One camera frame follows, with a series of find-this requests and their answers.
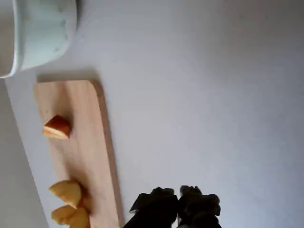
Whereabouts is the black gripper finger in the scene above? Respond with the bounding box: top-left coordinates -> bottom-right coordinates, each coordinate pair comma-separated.
124,187 -> 179,228
177,185 -> 221,228

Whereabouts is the apple slice with brown marks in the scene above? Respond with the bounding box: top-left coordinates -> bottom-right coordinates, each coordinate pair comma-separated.
51,205 -> 91,228

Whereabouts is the wooden cutting board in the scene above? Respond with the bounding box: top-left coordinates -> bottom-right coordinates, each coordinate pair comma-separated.
33,80 -> 125,228

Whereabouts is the yellow apple slice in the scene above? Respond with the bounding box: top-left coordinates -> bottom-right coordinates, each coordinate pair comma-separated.
48,179 -> 85,210

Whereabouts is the apple slice with red skin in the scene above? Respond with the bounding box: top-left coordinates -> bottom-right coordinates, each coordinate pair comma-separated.
42,114 -> 72,140

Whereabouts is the white bowl with butterfly print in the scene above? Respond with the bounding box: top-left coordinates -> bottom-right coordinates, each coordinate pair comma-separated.
0,0 -> 77,79

